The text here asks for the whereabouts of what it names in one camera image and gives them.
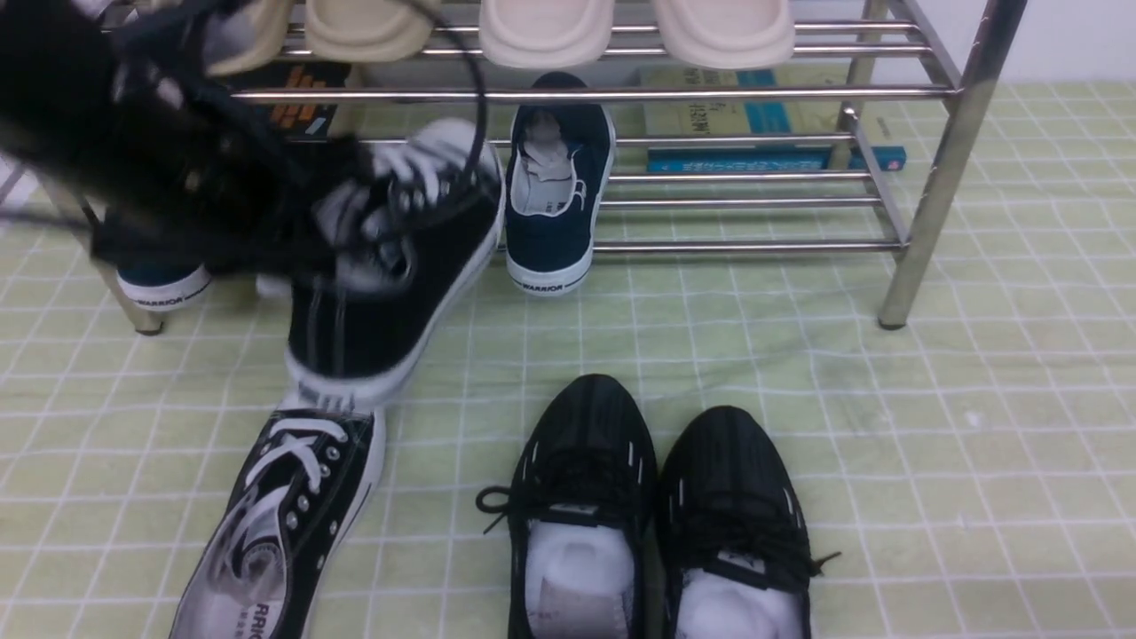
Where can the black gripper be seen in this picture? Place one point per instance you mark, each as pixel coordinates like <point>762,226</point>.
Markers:
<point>202,177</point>

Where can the black canvas sneaker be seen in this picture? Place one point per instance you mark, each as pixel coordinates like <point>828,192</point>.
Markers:
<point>300,489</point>
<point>430,214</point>

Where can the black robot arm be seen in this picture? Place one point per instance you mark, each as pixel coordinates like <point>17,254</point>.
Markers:
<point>47,96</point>

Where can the navy canvas shoe left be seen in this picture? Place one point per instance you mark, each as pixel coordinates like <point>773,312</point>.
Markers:
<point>163,288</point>

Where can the navy canvas shoe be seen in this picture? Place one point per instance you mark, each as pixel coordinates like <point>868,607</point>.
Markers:
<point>163,288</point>
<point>561,161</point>

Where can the beige slipper far left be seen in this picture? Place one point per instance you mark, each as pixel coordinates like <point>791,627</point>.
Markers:
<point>242,35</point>

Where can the beige slipper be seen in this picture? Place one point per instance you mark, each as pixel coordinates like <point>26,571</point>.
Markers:
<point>242,35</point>
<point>364,31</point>

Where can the cream slipper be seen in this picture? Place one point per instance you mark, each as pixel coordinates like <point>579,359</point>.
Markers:
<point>545,35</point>
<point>727,35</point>

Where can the navy canvas shoe right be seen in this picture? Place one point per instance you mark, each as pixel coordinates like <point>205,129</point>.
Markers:
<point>561,161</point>

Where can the green blue book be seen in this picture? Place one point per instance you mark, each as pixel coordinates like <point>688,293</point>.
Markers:
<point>734,119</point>

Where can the black mesh sneaker left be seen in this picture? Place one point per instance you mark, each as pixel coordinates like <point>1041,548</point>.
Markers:
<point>577,510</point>

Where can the black mesh sneaker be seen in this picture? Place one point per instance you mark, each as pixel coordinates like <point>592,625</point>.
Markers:
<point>732,537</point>
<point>577,510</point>

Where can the cream slipper far right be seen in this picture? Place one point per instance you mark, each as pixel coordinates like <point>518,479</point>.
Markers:
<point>727,35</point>

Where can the black mesh sneaker right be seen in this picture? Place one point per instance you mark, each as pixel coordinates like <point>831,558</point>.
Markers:
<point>732,537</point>

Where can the green checkered cloth mat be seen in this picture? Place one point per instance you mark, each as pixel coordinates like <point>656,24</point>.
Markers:
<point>973,472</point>

